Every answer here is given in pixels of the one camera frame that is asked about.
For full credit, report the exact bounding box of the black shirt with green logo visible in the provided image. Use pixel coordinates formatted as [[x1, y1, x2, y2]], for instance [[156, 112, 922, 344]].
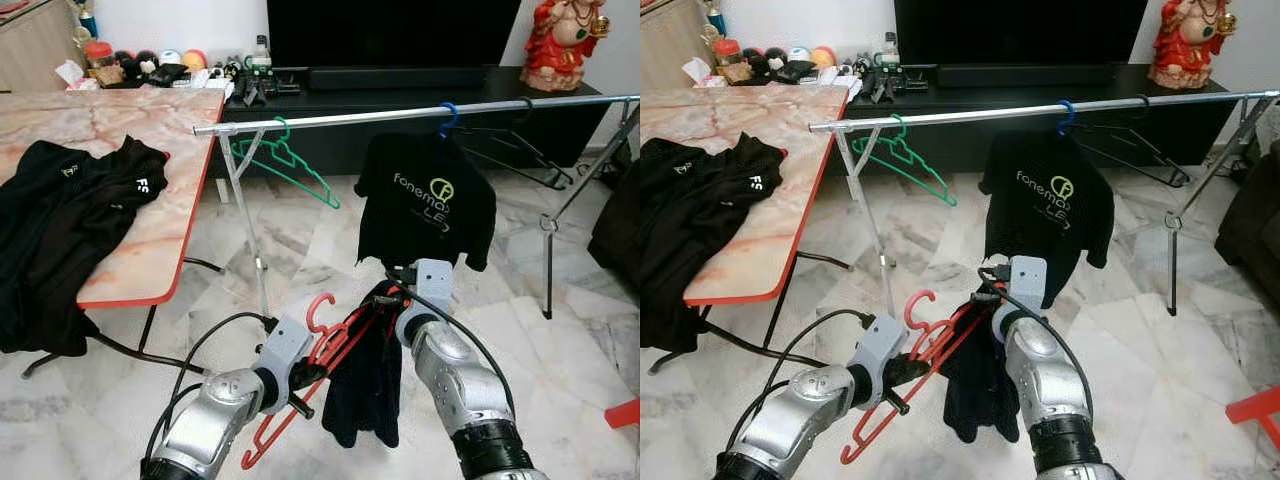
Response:
[[354, 130, 498, 273], [978, 128, 1116, 281]]

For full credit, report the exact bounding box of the marble pattern table red edge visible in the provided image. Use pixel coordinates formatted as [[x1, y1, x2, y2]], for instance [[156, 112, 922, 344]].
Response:
[[640, 83, 871, 376], [0, 85, 261, 379]]

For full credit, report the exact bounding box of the black plush toy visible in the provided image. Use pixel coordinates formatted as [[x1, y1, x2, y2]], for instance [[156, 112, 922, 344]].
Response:
[[112, 48, 161, 86], [742, 46, 789, 83]]

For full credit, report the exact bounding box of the black soundbar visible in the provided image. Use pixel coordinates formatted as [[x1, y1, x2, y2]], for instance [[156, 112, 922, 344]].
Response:
[[935, 63, 1118, 89]]

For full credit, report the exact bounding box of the green plastic clothes hanger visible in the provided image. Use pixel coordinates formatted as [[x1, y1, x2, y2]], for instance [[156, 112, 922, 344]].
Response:
[[230, 117, 342, 210], [848, 113, 959, 207]]

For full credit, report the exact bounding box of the hanging ornament with blue bauble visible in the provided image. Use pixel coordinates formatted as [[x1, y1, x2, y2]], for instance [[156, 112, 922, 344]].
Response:
[[68, 0, 101, 46], [697, 0, 729, 43]]

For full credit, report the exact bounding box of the black shirt with white letters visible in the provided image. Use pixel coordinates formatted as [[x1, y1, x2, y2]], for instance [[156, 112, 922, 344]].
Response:
[[640, 132, 786, 353], [0, 135, 171, 357]]

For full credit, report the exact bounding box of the black TV console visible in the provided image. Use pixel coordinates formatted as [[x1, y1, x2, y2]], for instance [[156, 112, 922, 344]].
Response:
[[205, 65, 606, 179], [830, 62, 1233, 176]]

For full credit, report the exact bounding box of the white paper stack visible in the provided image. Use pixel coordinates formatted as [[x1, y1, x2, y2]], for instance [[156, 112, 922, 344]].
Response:
[[170, 68, 236, 101], [800, 66, 863, 99]]

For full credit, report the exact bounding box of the red plastic clothes hanger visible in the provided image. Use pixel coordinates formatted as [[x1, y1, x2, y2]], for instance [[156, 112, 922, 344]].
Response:
[[240, 291, 413, 471], [840, 290, 1004, 466]]

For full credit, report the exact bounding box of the light wooden cabinet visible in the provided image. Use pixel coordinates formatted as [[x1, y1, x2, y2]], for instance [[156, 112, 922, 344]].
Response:
[[0, 0, 86, 93], [640, 0, 713, 89]]

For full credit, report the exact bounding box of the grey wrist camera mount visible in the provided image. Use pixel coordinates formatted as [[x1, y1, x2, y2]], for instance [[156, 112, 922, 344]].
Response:
[[865, 314, 914, 389], [410, 258, 457, 319], [257, 314, 314, 389], [1008, 256, 1049, 313]]

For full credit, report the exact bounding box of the red laughing Buddha statue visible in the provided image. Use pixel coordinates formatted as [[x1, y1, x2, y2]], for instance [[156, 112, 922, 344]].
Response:
[[1148, 0, 1236, 91], [520, 0, 609, 93]]

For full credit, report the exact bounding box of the silver metal garment rack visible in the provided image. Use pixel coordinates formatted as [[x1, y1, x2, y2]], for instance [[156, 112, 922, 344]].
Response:
[[808, 90, 1280, 317], [192, 93, 641, 321]]

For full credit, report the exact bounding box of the dark navy garment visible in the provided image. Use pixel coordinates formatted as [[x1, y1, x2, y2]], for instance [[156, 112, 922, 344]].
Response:
[[940, 285, 1021, 444], [320, 280, 406, 449]]

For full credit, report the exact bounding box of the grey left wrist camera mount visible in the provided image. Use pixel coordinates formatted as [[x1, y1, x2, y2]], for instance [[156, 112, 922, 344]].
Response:
[[257, 314, 314, 389], [865, 314, 914, 389]]

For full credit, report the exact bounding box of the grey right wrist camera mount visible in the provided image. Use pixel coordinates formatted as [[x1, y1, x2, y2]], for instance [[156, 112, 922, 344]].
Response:
[[410, 258, 457, 319], [1008, 256, 1049, 313]]

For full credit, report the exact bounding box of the black clothes hanger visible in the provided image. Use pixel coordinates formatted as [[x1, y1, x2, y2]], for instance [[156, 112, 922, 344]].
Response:
[[450, 98, 578, 191], [1075, 95, 1193, 188]]

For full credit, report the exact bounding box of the red stool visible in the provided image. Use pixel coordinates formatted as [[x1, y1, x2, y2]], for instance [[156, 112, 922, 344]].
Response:
[[603, 397, 641, 431], [1225, 385, 1280, 451]]

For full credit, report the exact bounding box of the black television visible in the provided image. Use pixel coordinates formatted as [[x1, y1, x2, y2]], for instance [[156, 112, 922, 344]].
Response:
[[893, 0, 1151, 67], [266, 0, 523, 69]]

